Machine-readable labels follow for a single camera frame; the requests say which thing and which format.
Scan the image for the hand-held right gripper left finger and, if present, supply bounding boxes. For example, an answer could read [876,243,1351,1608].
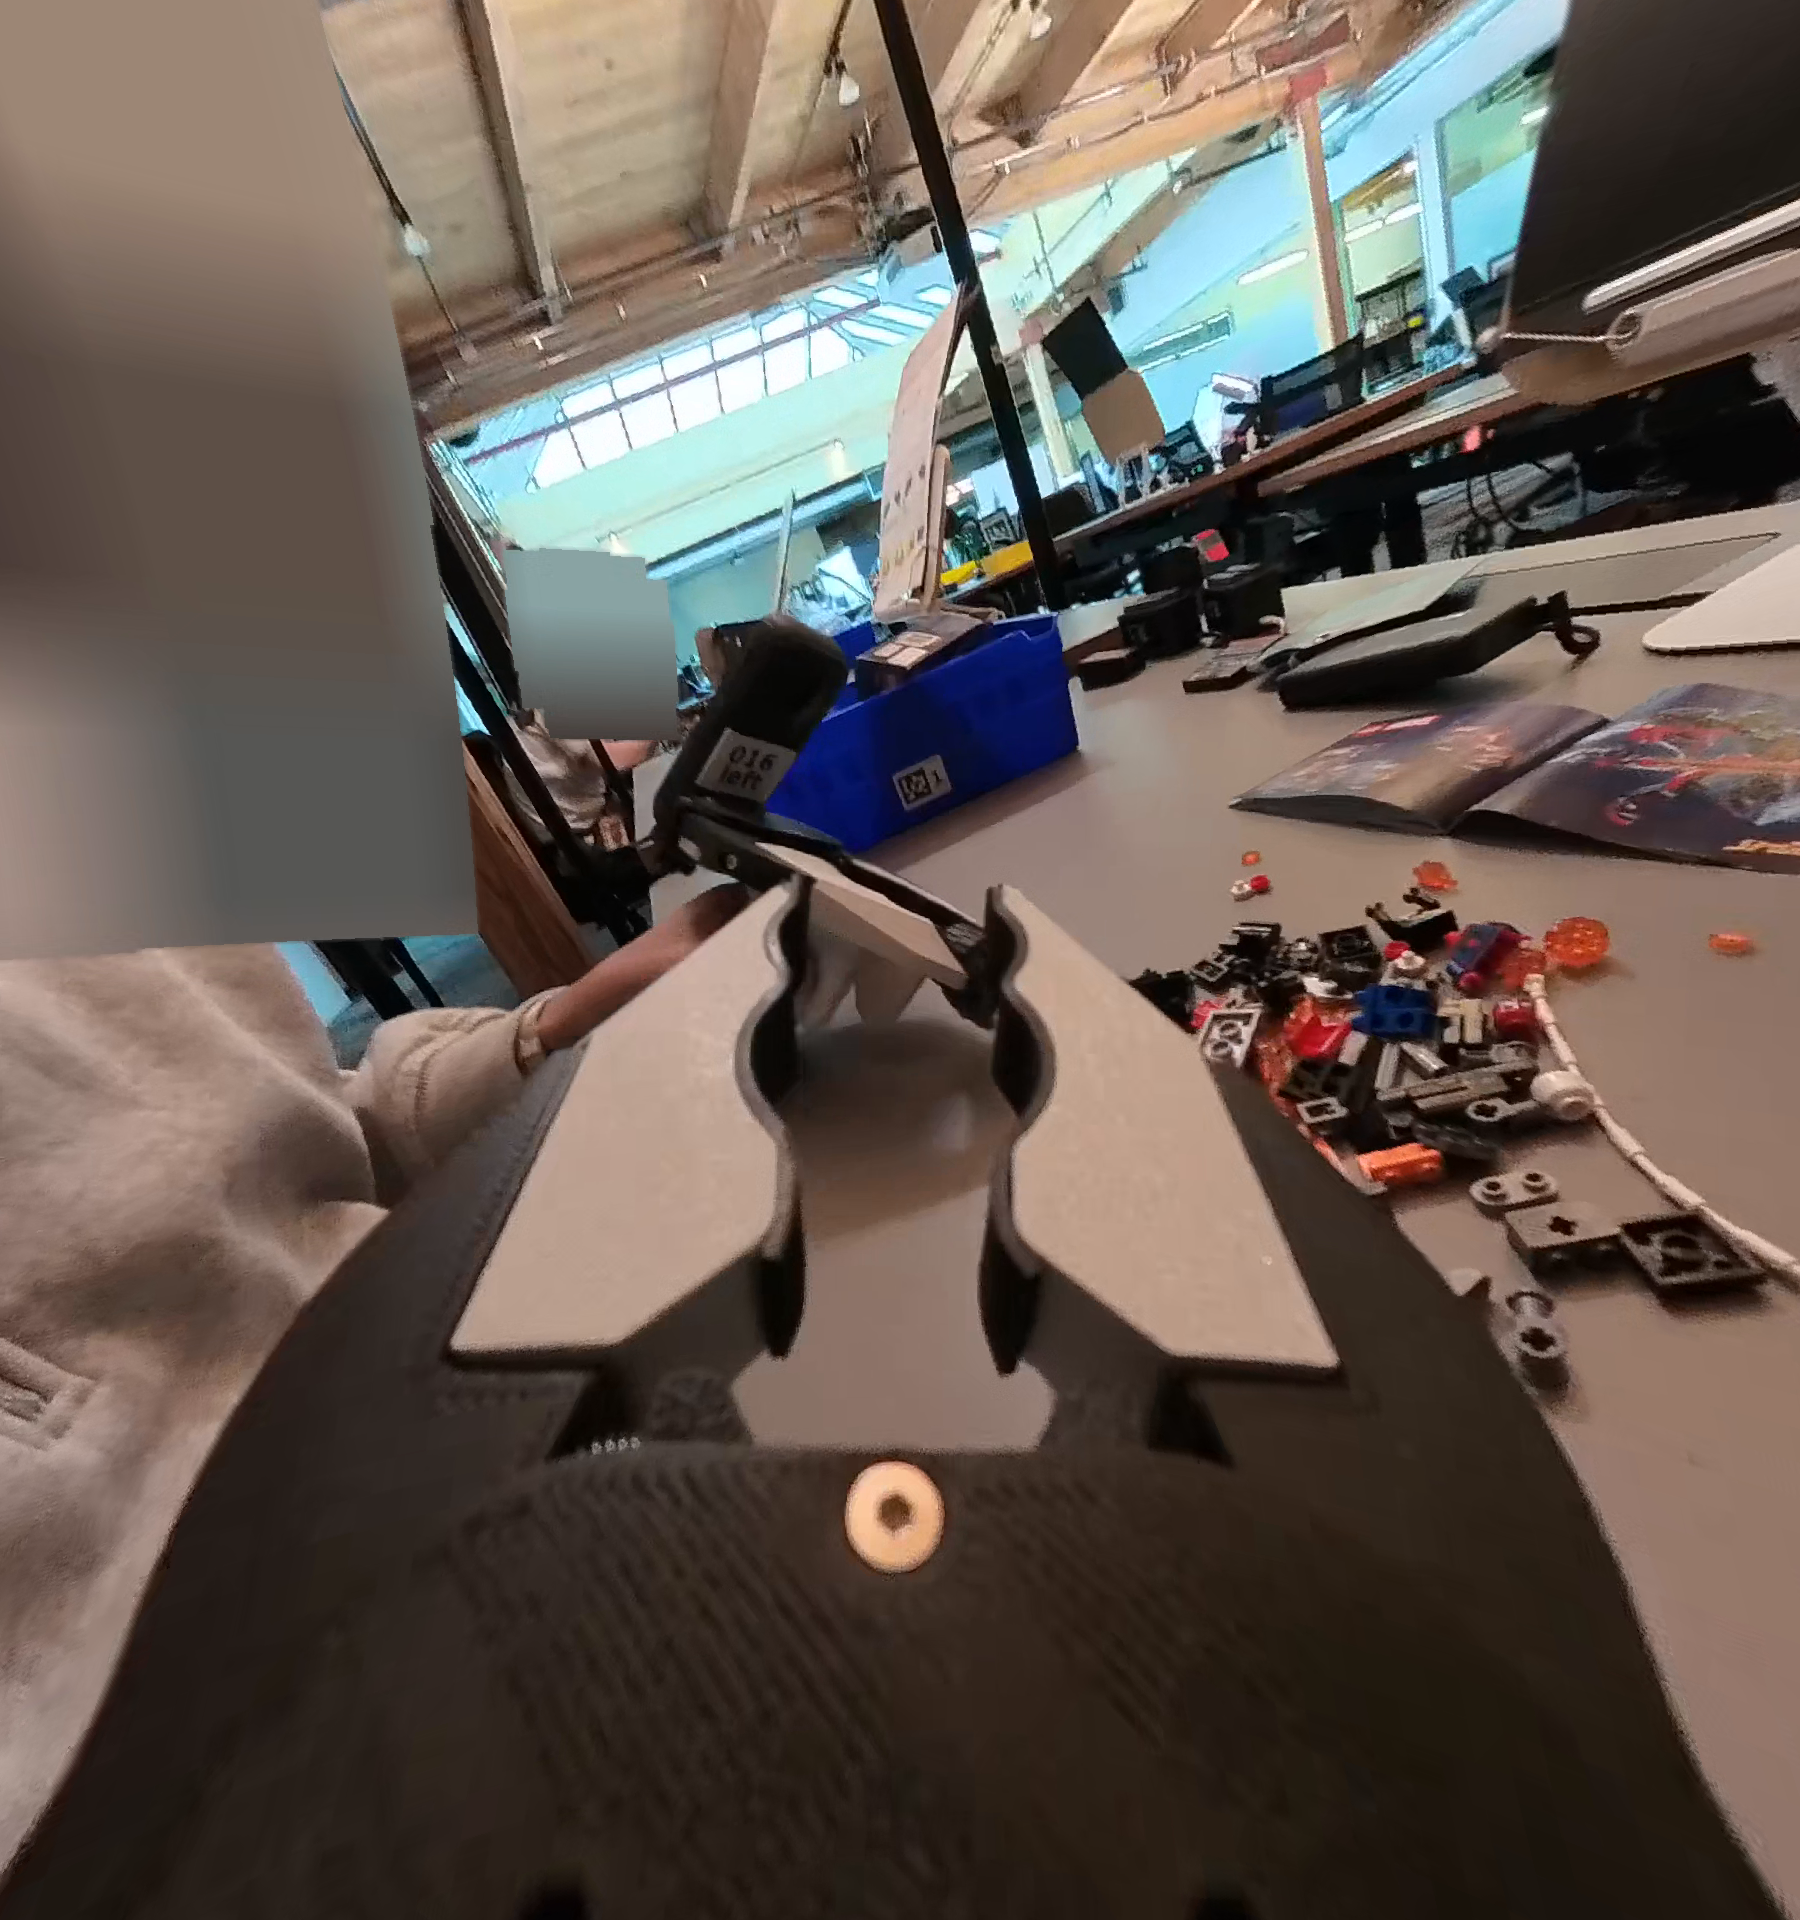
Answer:
[447,876,815,1369]

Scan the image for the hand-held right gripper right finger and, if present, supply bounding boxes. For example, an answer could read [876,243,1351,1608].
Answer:
[982,884,1348,1379]

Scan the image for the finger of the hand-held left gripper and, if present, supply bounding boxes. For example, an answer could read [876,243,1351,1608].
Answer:
[750,840,1000,1036]

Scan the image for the person's left forearm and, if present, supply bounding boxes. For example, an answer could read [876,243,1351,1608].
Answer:
[337,983,573,1217]

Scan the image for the pile of mixed lego pieces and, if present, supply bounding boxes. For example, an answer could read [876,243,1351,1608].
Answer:
[1134,884,1555,1201]

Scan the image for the dark grey lego brick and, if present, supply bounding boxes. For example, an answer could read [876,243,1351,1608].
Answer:
[1503,1199,1626,1277]

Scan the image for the light grey two-hole lego piece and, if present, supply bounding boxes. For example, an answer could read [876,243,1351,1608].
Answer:
[1501,1282,1581,1388]

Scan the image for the black square lego plate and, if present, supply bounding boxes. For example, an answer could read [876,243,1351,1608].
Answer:
[1617,1212,1769,1295]

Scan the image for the open lego instruction booklet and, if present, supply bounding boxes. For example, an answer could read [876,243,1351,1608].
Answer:
[1234,682,1800,883]

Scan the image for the person's left hand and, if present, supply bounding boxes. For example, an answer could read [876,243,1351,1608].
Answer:
[546,884,764,1070]

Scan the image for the dark cardboard box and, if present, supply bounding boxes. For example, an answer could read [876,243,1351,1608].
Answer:
[852,613,992,698]

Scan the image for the large blue plastic bin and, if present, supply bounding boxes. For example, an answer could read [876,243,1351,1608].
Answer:
[764,613,1084,854]

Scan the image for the tilted picture board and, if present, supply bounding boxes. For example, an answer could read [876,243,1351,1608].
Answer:
[871,293,992,622]

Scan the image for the black metal pole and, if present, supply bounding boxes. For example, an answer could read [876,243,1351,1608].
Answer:
[871,0,1071,613]

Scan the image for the black and cardboard hanging panel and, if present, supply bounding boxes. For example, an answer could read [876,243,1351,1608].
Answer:
[1041,296,1164,458]

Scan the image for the person's grey hoodie torso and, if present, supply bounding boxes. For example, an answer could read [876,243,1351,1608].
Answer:
[0,946,394,1920]

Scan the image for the long wooden desk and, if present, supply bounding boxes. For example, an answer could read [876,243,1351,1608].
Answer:
[1041,359,1533,571]

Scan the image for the black zip pouch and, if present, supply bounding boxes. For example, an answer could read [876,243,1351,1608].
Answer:
[1268,591,1606,711]

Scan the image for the grey flat sleeve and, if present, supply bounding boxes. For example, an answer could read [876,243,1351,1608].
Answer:
[1278,561,1486,646]

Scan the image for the red wooden column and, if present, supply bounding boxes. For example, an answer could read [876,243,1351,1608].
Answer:
[1282,74,1351,352]

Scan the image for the wooden post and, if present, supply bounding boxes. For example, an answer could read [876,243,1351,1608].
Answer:
[458,735,590,995]

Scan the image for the white lego string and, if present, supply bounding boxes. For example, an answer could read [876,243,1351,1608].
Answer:
[1522,973,1800,1325]

